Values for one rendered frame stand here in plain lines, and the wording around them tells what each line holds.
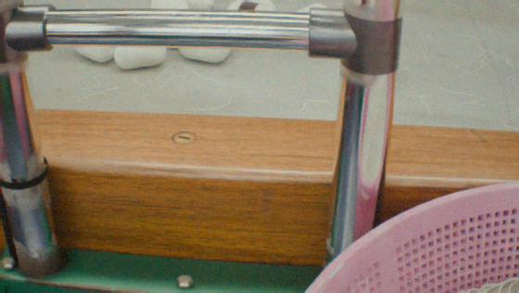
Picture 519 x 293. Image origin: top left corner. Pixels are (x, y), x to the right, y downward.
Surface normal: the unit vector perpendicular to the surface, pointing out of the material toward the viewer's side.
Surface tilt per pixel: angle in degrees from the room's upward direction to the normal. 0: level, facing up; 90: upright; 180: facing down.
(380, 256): 75
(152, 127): 0
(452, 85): 0
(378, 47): 90
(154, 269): 0
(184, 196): 90
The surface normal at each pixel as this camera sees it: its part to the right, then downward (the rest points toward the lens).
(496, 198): 0.18, 0.28
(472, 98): 0.01, -0.85
